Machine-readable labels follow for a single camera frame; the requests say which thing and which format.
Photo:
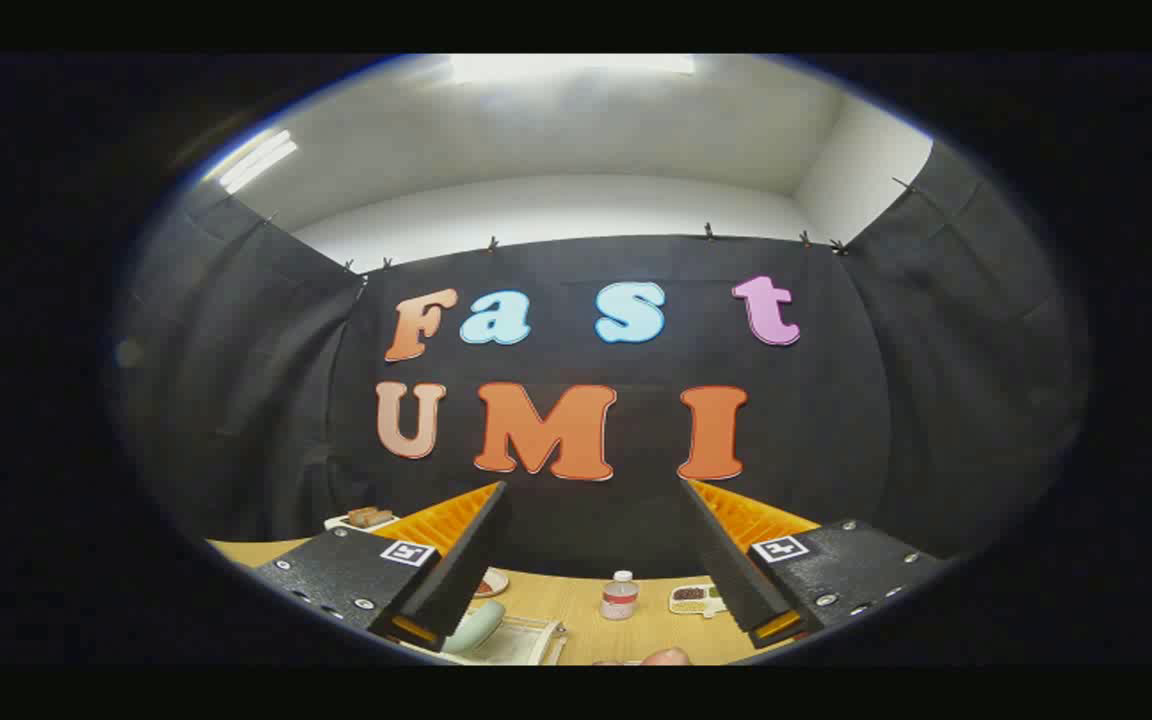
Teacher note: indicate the ceiling light panel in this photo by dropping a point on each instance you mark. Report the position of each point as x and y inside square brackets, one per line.
[258, 160]

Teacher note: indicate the white toaster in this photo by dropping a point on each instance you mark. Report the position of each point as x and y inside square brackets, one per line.
[381, 522]

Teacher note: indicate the clear plastic bottle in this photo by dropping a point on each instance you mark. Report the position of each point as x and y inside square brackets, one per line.
[620, 598]

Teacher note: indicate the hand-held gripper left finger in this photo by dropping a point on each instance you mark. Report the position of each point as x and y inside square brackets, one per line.
[456, 560]

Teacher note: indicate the white divided bean dish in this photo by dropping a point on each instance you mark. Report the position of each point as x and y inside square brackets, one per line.
[694, 600]

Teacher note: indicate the beige plate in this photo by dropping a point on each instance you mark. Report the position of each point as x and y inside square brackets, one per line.
[492, 585]

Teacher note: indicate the toast slices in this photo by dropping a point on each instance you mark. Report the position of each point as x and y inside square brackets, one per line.
[368, 516]

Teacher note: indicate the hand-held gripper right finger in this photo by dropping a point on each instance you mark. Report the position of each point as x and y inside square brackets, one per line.
[731, 560]

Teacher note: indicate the pale green plate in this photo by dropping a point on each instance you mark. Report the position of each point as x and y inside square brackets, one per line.
[476, 625]

